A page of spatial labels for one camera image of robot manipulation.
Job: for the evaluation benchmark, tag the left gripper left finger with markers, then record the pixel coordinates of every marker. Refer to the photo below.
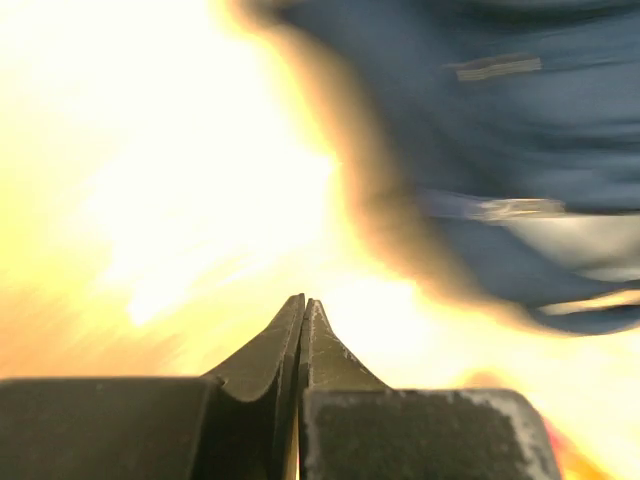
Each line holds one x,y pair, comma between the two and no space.
233,422

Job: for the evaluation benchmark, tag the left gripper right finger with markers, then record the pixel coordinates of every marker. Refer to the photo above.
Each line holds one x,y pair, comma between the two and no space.
354,426

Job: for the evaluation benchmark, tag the navy blue school backpack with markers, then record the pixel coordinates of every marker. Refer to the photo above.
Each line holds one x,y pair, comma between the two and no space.
516,128

